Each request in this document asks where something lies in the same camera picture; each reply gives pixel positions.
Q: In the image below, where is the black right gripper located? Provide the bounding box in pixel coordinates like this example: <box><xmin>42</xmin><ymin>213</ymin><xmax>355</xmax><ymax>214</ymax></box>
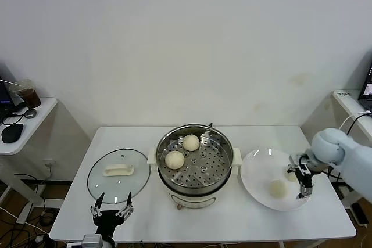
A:
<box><xmin>287</xmin><ymin>165</ymin><xmax>314</xmax><ymax>199</ymax></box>

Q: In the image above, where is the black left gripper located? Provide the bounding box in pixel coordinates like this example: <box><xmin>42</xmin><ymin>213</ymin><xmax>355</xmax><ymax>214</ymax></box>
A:
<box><xmin>89</xmin><ymin>192</ymin><xmax>134</xmax><ymax>236</ymax></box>

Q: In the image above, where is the glass lid with cream handle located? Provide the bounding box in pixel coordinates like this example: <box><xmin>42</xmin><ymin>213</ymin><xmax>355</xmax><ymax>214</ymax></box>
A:
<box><xmin>86</xmin><ymin>148</ymin><xmax>151</xmax><ymax>205</ymax></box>

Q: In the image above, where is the stainless steel steamer basket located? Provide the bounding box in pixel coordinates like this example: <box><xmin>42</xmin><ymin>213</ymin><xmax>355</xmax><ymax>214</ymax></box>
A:
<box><xmin>155</xmin><ymin>124</ymin><xmax>234</xmax><ymax>195</ymax></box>

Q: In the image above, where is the white round plate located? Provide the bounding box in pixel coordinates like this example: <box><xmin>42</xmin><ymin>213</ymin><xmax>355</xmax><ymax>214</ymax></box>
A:
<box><xmin>240</xmin><ymin>148</ymin><xmax>313</xmax><ymax>211</ymax></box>

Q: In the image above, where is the cream electric cooking pot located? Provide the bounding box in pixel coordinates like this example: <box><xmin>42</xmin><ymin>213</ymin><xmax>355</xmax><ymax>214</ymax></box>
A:
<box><xmin>146</xmin><ymin>146</ymin><xmax>242</xmax><ymax>211</ymax></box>

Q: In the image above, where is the white side table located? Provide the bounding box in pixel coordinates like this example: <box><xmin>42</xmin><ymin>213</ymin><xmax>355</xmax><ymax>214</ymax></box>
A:
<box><xmin>0</xmin><ymin>96</ymin><xmax>58</xmax><ymax>225</ymax></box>
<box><xmin>332</xmin><ymin>89</ymin><xmax>372</xmax><ymax>211</ymax></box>

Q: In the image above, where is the dark laptop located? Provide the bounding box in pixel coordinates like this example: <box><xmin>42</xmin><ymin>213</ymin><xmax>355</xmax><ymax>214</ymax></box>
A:
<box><xmin>0</xmin><ymin>59</ymin><xmax>26</xmax><ymax>116</ymax></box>
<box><xmin>357</xmin><ymin>52</ymin><xmax>372</xmax><ymax>113</ymax></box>

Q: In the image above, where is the black computer mouse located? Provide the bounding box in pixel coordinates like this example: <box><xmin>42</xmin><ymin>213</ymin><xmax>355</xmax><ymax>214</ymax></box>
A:
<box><xmin>1</xmin><ymin>123</ymin><xmax>24</xmax><ymax>144</ymax></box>

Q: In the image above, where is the plastic cup of iced coffee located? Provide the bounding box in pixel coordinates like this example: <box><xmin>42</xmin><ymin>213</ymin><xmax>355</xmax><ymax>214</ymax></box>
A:
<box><xmin>8</xmin><ymin>79</ymin><xmax>41</xmax><ymax>109</ymax></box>

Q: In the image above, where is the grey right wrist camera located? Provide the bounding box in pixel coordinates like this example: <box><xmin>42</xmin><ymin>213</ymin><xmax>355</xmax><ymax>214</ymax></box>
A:
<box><xmin>288</xmin><ymin>153</ymin><xmax>311</xmax><ymax>170</ymax></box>

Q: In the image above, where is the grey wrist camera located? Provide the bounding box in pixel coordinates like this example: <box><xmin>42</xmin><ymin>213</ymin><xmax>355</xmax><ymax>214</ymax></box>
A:
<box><xmin>83</xmin><ymin>233</ymin><xmax>105</xmax><ymax>248</ymax></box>
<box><xmin>288</xmin><ymin>153</ymin><xmax>311</xmax><ymax>170</ymax></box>

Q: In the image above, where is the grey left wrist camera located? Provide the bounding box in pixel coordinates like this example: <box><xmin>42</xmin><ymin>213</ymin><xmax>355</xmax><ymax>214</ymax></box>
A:
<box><xmin>83</xmin><ymin>233</ymin><xmax>105</xmax><ymax>248</ymax></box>

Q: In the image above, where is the black floor cable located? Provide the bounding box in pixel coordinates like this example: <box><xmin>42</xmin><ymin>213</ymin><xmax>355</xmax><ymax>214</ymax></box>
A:
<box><xmin>37</xmin><ymin>195</ymin><xmax>62</xmax><ymax>228</ymax></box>

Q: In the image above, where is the black cable with adapter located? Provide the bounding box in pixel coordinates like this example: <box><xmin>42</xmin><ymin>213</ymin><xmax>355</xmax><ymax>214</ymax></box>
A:
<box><xmin>328</xmin><ymin>113</ymin><xmax>372</xmax><ymax>179</ymax></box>

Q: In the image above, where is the white cable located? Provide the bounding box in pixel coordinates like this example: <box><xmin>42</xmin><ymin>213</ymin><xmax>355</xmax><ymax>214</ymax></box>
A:
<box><xmin>338</xmin><ymin>110</ymin><xmax>370</xmax><ymax>130</ymax></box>

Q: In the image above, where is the round black puck with cable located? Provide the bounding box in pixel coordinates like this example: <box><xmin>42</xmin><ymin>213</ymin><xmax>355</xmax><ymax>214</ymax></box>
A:
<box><xmin>1</xmin><ymin>107</ymin><xmax>38</xmax><ymax>127</ymax></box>

